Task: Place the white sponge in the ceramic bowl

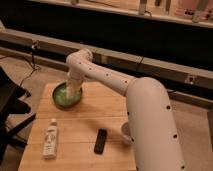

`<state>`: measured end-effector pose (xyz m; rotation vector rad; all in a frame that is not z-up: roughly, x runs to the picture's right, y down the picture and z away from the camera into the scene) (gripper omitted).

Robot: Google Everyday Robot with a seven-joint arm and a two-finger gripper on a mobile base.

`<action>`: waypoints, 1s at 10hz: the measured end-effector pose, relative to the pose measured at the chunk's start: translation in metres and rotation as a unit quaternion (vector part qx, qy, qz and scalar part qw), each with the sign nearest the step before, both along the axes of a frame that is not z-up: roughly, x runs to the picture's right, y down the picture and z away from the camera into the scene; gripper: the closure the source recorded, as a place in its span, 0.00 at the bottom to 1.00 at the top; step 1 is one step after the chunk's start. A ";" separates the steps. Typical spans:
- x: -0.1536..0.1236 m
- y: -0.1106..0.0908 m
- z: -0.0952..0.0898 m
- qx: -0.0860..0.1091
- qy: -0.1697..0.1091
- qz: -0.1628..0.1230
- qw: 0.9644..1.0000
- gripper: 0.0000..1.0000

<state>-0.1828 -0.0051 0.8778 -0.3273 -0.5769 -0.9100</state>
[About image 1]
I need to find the black remote control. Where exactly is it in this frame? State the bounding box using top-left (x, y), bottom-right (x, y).
top-left (94, 129), bottom-right (107, 154)

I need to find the green ceramic bowl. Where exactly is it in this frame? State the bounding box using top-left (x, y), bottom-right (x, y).
top-left (52, 82), bottom-right (83, 109)

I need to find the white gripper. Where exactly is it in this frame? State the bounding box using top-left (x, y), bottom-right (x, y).
top-left (66, 75), bottom-right (82, 94)

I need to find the black chair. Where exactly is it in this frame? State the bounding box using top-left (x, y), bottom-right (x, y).
top-left (0, 66), bottom-right (35, 164)

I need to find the white plastic bottle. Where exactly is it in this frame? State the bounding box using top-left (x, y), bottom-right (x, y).
top-left (43, 118), bottom-right (58, 159)

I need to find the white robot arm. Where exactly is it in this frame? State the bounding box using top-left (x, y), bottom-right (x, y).
top-left (66, 49), bottom-right (186, 171)

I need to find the white paper cup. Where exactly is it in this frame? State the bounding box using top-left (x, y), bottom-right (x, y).
top-left (121, 122), bottom-right (131, 145)

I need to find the white sponge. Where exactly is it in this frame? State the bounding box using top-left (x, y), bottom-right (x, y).
top-left (65, 93), bottom-right (75, 100)

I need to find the black floor cable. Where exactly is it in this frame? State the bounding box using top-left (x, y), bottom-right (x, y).
top-left (0, 54), bottom-right (41, 88)

